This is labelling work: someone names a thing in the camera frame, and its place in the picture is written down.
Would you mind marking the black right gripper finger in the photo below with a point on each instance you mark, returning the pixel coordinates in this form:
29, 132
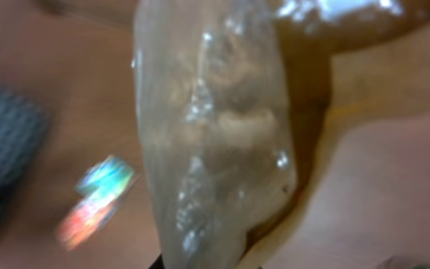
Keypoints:
157, 264

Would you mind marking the green tissue packet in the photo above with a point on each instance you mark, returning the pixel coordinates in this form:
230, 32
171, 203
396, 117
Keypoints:
111, 176

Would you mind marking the beige pouch bag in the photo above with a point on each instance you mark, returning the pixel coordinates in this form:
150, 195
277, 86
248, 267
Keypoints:
231, 103

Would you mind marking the orange tissue packet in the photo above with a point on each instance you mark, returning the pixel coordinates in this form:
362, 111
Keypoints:
86, 218

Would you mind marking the grey plastic basket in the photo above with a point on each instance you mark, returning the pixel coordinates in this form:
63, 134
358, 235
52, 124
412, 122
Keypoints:
2, 149

